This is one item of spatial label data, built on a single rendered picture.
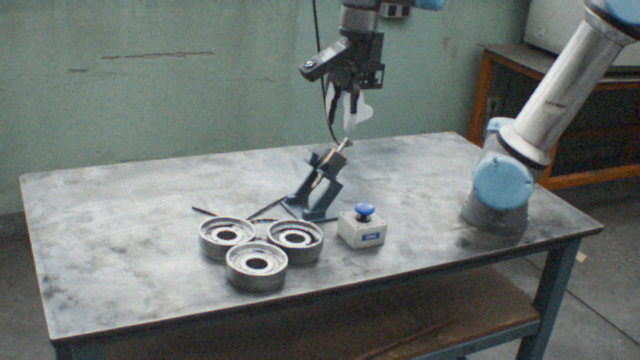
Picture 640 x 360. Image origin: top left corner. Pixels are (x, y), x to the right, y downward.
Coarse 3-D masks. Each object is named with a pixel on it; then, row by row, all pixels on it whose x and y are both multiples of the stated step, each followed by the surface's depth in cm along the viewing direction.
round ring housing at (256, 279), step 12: (228, 252) 115; (240, 252) 117; (252, 252) 118; (264, 252) 118; (276, 252) 118; (228, 264) 112; (240, 264) 114; (252, 264) 117; (264, 264) 116; (240, 276) 110; (252, 276) 109; (264, 276) 110; (276, 276) 111; (240, 288) 112; (252, 288) 111; (264, 288) 112
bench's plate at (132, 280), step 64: (64, 192) 136; (128, 192) 139; (192, 192) 142; (256, 192) 146; (320, 192) 149; (384, 192) 153; (448, 192) 156; (64, 256) 114; (128, 256) 117; (192, 256) 120; (320, 256) 125; (384, 256) 127; (448, 256) 129; (64, 320) 99; (128, 320) 101; (192, 320) 105
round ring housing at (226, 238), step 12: (216, 216) 125; (204, 228) 123; (228, 228) 124; (252, 228) 124; (204, 240) 118; (216, 240) 120; (228, 240) 125; (240, 240) 121; (252, 240) 120; (204, 252) 121; (216, 252) 118
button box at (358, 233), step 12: (348, 216) 130; (372, 216) 132; (348, 228) 129; (360, 228) 127; (372, 228) 128; (384, 228) 129; (348, 240) 129; (360, 240) 128; (372, 240) 129; (384, 240) 131
